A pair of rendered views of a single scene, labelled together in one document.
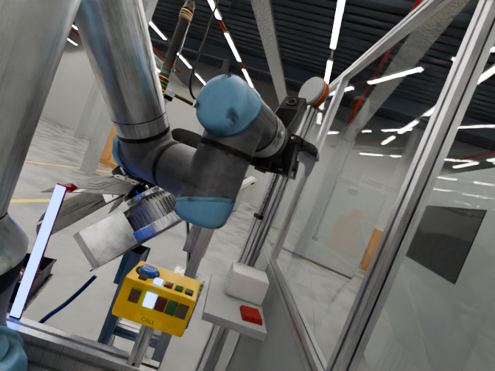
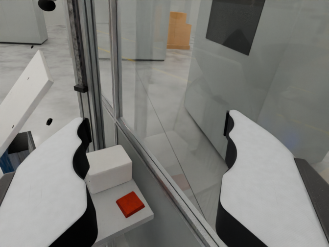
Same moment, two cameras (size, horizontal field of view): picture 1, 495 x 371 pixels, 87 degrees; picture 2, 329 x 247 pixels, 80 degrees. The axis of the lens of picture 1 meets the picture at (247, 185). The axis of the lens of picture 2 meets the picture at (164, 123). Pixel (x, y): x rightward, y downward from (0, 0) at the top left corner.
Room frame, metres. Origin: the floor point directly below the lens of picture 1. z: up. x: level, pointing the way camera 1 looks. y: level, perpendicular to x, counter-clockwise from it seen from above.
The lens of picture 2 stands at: (0.54, -0.04, 1.51)
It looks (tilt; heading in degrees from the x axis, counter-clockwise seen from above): 31 degrees down; 329
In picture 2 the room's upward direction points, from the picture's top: 6 degrees clockwise
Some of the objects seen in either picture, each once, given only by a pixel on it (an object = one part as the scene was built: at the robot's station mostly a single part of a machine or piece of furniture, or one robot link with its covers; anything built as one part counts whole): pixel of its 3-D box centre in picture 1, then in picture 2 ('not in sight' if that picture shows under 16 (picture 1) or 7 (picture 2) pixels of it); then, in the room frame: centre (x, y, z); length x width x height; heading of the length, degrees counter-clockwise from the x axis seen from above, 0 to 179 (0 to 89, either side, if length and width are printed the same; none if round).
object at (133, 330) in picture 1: (138, 334); not in sight; (1.08, 0.20, 0.56); 0.19 x 0.04 x 0.04; 94
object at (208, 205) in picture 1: (203, 180); not in sight; (0.37, 0.06, 1.33); 0.11 x 0.08 x 0.11; 64
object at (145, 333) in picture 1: (144, 337); not in sight; (0.60, 0.10, 0.92); 0.03 x 0.03 x 0.12; 4
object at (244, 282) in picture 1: (246, 280); (106, 165); (1.17, -0.15, 0.92); 0.17 x 0.16 x 0.11; 94
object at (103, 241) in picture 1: (107, 238); not in sight; (0.89, 0.38, 0.98); 0.20 x 0.16 x 0.20; 94
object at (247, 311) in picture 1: (251, 314); (130, 203); (0.99, -0.19, 0.87); 0.08 x 0.08 x 0.02; 11
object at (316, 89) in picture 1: (313, 93); not in sight; (1.39, -0.15, 1.88); 0.17 x 0.15 x 0.16; 4
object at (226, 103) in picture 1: (238, 118); not in sight; (0.36, 0.05, 1.43); 0.11 x 0.08 x 0.09; 154
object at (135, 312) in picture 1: (158, 299); not in sight; (0.60, 0.10, 1.02); 0.16 x 0.10 x 0.11; 94
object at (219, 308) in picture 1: (234, 301); (105, 192); (1.09, -0.13, 0.85); 0.36 x 0.24 x 0.03; 4
